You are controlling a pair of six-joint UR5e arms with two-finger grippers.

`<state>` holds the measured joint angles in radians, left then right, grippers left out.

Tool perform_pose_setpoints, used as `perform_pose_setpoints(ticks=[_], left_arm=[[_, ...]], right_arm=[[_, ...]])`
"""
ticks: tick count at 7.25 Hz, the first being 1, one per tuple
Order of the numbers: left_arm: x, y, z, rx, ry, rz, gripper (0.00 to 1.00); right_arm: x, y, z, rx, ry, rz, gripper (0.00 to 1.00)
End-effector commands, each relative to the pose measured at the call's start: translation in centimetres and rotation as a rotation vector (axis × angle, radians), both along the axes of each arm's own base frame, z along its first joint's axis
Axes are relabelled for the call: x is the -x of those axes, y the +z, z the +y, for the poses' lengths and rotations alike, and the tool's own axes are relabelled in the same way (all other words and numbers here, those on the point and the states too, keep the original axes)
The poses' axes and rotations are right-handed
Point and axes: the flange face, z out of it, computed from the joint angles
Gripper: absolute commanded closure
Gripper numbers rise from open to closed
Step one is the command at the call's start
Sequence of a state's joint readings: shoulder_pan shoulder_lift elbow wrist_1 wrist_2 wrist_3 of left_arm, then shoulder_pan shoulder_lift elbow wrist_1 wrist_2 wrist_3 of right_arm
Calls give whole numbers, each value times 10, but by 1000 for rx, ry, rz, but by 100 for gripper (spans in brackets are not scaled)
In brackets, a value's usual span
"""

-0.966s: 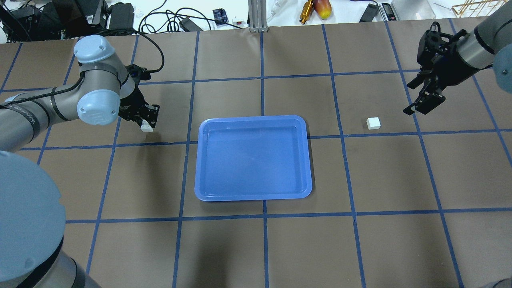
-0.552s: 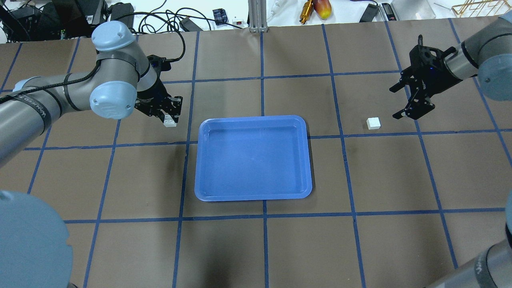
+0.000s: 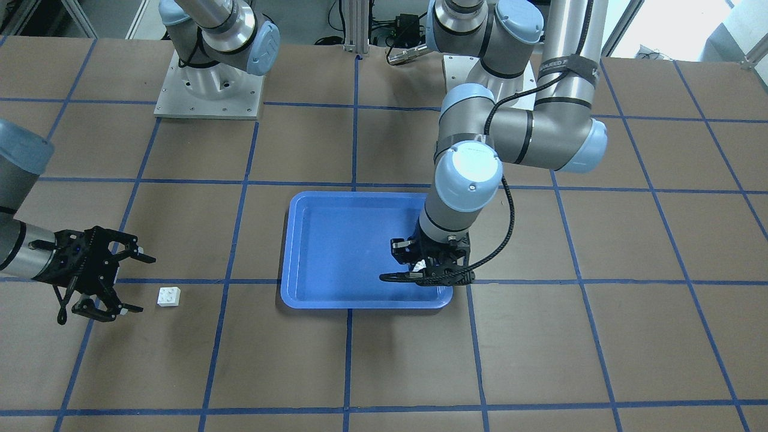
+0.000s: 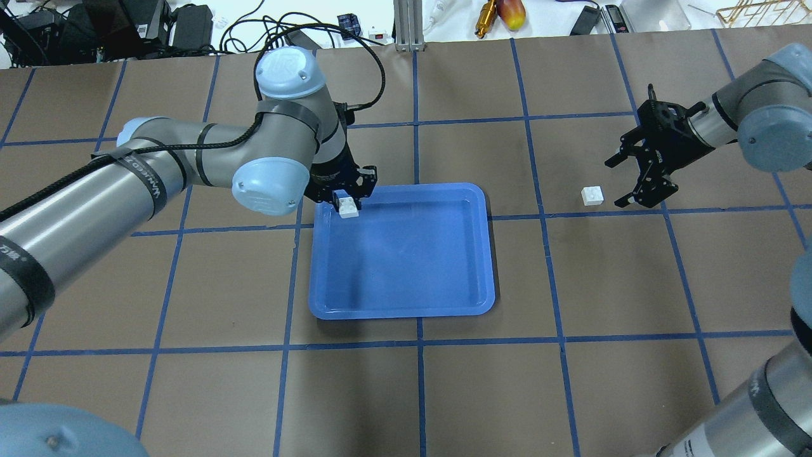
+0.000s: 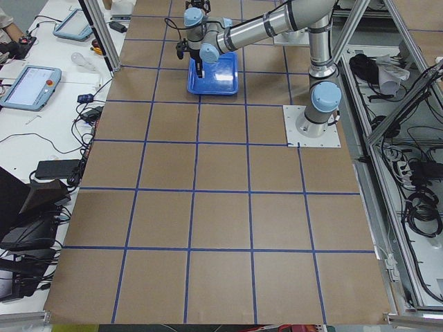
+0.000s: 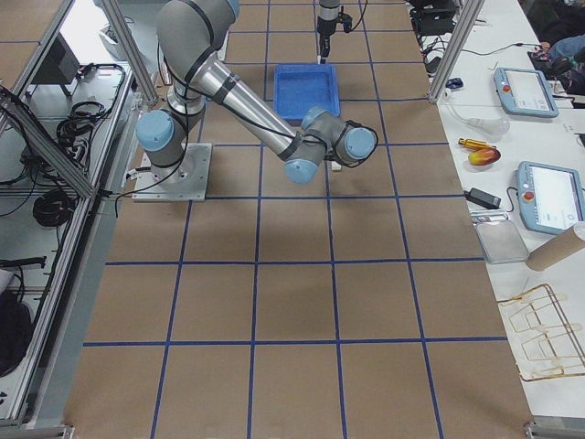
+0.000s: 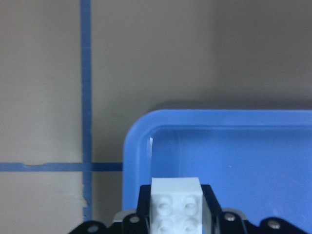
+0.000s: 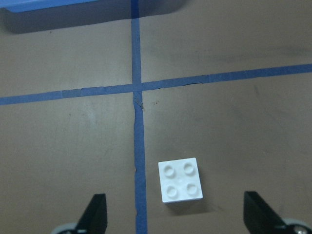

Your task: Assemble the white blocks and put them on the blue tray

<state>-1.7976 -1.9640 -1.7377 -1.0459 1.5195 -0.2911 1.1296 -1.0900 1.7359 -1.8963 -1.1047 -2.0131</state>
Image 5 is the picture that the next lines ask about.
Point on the teach pendant near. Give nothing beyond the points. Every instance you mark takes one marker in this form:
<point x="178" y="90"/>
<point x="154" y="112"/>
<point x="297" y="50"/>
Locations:
<point x="32" y="89"/>

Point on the small black adapter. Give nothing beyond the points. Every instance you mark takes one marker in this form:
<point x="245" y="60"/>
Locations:
<point x="118" y="27"/>

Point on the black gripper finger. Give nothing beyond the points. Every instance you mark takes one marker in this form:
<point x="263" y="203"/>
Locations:
<point x="199" y="68"/>

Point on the blue plastic tray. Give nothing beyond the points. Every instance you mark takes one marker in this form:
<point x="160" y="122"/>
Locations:
<point x="220" y="78"/>

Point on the blue small device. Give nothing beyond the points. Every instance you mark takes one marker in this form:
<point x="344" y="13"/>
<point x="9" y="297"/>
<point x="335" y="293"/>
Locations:
<point x="85" y="98"/>

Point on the aluminium frame post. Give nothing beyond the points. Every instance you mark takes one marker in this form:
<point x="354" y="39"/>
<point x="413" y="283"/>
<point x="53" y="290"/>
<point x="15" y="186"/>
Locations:
<point x="96" y="20"/>

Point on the black power adapter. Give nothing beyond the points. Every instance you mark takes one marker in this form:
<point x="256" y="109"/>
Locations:
<point x="56" y="169"/>

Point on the teach pendant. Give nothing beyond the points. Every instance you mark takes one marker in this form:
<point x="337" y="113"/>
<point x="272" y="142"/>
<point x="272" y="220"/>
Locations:
<point x="32" y="89"/>
<point x="74" y="27"/>

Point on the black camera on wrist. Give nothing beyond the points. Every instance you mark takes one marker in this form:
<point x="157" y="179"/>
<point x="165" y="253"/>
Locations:
<point x="181" y="48"/>

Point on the teach pendant far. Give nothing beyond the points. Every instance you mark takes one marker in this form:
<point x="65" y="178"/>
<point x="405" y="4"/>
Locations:
<point x="74" y="27"/>

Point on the clear plastic bottle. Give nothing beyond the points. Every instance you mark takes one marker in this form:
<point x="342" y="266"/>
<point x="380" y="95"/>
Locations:
<point x="80" y="60"/>

